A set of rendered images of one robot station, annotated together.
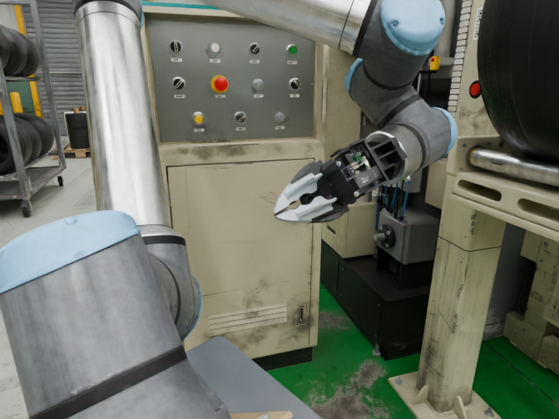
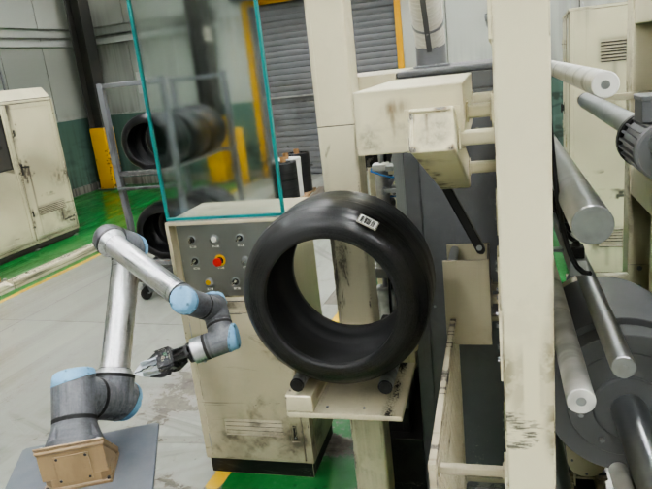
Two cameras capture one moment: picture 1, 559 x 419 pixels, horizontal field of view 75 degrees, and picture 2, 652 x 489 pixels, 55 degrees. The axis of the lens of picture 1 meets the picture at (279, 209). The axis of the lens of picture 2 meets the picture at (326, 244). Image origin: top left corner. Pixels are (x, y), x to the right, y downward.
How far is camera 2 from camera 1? 2.03 m
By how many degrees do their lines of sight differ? 31
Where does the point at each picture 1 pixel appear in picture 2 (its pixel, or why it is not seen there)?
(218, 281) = (227, 394)
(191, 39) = (200, 234)
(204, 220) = not seen: hidden behind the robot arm
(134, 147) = (115, 331)
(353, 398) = not seen: outside the picture
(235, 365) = (149, 436)
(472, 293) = (364, 439)
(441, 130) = (220, 340)
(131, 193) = (110, 352)
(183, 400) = (80, 426)
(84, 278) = (64, 387)
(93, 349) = (62, 407)
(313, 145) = not seen: hidden behind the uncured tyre
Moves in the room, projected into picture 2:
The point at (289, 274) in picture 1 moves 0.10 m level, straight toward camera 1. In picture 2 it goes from (279, 398) to (266, 408)
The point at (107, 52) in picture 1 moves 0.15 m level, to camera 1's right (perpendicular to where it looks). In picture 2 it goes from (114, 285) to (142, 288)
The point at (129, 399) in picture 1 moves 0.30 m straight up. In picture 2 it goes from (66, 422) to (46, 340)
